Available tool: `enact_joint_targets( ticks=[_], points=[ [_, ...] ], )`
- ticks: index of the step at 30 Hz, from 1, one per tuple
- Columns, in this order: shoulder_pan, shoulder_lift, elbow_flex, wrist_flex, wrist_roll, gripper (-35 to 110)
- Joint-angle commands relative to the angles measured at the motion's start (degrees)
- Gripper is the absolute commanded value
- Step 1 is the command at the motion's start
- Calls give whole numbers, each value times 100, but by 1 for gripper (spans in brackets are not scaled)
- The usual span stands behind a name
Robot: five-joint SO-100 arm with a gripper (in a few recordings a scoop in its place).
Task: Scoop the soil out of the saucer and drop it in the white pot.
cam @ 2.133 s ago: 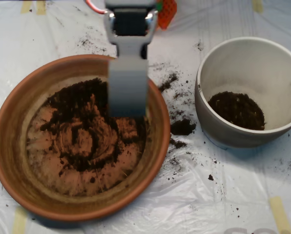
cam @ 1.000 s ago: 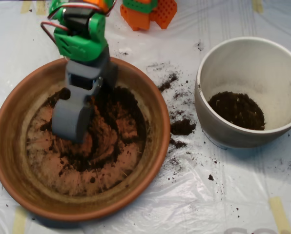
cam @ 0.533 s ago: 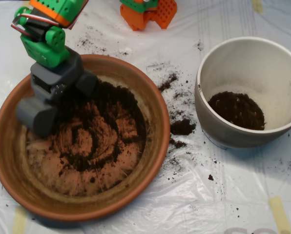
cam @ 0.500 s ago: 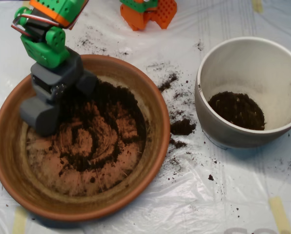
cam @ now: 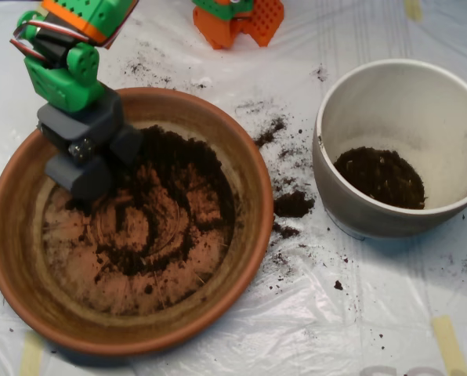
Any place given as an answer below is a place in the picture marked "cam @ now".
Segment flat spilled soil clump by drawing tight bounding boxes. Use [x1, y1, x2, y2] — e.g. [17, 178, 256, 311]
[272, 221, 302, 239]

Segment elongated spilled soil clump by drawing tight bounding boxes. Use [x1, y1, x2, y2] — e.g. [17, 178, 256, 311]
[255, 117, 288, 148]

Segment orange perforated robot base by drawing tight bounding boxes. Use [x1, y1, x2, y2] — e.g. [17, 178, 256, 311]
[193, 0, 285, 50]

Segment clear plastic cover sheet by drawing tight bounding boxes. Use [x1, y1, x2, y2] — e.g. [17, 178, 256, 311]
[0, 0, 467, 376]

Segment terracotta clay bowl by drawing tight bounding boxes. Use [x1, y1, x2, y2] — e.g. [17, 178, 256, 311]
[0, 86, 274, 357]

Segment white ceramic pot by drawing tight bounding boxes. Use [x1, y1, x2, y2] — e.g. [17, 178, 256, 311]
[312, 58, 467, 240]

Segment beige masking tape strip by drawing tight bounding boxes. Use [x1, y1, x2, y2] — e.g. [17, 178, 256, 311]
[431, 316, 467, 376]
[20, 332, 45, 376]
[404, 0, 423, 21]

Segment large spilled soil clump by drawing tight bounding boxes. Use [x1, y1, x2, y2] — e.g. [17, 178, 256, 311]
[272, 190, 316, 219]

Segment red white servo cable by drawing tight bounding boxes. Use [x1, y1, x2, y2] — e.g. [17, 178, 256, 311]
[13, 0, 140, 50]
[9, 38, 46, 62]

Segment dark soil heap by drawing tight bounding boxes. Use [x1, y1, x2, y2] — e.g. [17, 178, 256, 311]
[333, 146, 425, 211]

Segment dark soil pile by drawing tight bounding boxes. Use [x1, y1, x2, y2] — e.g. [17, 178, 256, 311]
[63, 125, 234, 285]

